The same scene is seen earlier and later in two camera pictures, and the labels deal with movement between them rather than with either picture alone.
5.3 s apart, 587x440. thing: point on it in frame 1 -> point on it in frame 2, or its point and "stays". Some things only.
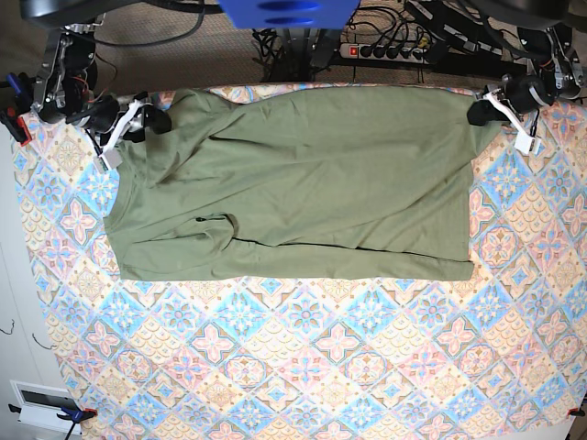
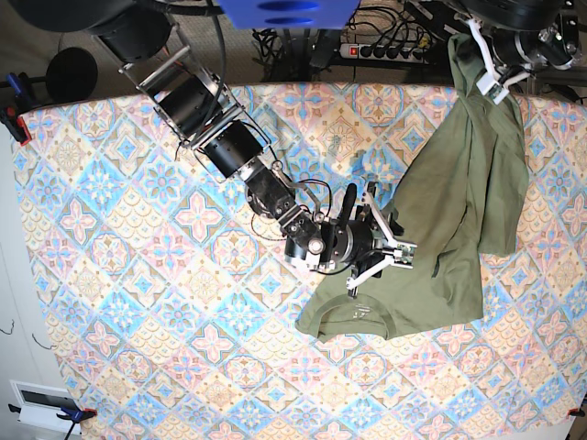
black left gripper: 155,118 -> 366,248
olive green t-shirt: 300,183 -> 460,192
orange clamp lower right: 575,412 stays
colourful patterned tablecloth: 502,356 stays
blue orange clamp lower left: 74,414 stays
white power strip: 382,53 stays
